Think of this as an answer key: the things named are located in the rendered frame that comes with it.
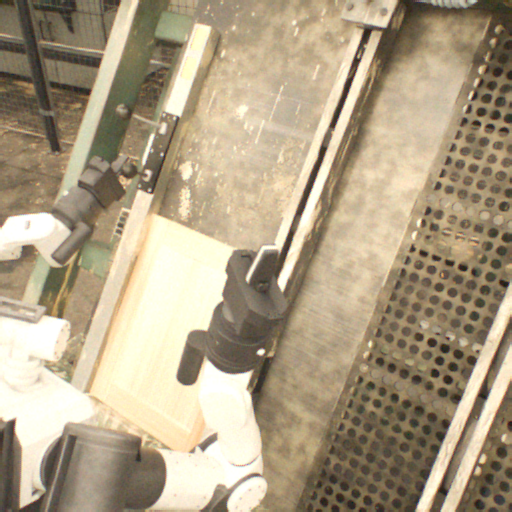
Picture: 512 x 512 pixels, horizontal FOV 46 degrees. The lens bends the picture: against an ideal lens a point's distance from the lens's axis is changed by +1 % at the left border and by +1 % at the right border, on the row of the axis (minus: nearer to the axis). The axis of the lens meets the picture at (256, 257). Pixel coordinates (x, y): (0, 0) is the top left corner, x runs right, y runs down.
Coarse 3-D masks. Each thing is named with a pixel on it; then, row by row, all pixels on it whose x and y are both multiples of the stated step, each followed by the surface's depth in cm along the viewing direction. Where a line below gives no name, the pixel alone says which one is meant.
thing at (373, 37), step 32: (352, 0) 118; (384, 0) 115; (384, 32) 119; (352, 64) 122; (384, 64) 125; (352, 96) 120; (320, 128) 123; (352, 128) 123; (320, 160) 125; (320, 192) 122; (288, 224) 125; (320, 224) 127; (288, 256) 124; (288, 288) 126; (256, 384) 130
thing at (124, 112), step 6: (120, 108) 138; (126, 108) 138; (120, 114) 138; (126, 114) 139; (132, 114) 140; (126, 120) 140; (138, 120) 142; (144, 120) 142; (156, 126) 144; (162, 126) 144; (168, 126) 145; (162, 132) 145
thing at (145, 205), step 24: (192, 72) 144; (192, 96) 146; (168, 168) 148; (144, 192) 148; (144, 216) 148; (120, 240) 151; (120, 264) 150; (120, 288) 149; (96, 312) 152; (96, 336) 152; (96, 360) 152; (72, 384) 154
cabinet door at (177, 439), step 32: (160, 224) 148; (160, 256) 147; (192, 256) 142; (224, 256) 138; (128, 288) 151; (160, 288) 146; (192, 288) 142; (128, 320) 150; (160, 320) 146; (192, 320) 141; (128, 352) 149; (160, 352) 145; (96, 384) 153; (128, 384) 149; (160, 384) 144; (128, 416) 147; (160, 416) 143; (192, 416) 139
